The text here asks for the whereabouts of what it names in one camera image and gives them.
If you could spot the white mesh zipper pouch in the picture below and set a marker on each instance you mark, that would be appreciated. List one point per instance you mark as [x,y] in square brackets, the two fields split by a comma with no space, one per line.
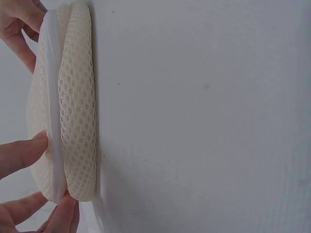
[77,109]

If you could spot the person's right fingers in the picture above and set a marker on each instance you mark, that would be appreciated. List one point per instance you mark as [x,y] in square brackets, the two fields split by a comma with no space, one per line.
[23,21]

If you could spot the person's right hand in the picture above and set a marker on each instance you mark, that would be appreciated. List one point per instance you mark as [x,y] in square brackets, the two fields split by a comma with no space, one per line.
[14,29]

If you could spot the person's left hand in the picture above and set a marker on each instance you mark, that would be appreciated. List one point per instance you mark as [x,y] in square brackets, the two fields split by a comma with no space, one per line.
[22,213]

